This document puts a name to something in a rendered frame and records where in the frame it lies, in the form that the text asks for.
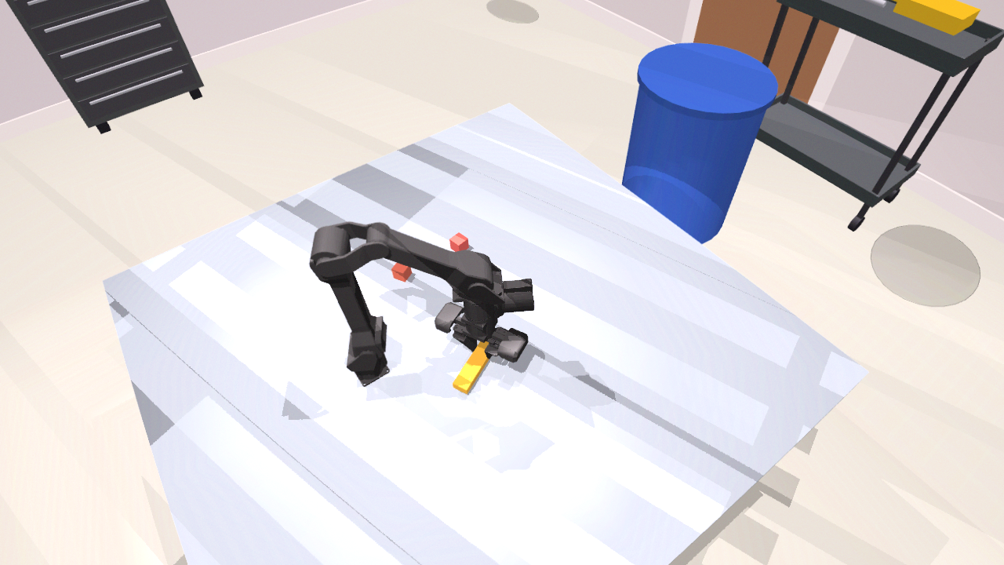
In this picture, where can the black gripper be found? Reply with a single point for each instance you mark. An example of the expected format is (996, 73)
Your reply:
(508, 344)

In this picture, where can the yellow bar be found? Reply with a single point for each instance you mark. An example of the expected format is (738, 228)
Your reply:
(471, 370)

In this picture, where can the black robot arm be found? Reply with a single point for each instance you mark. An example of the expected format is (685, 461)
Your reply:
(474, 279)

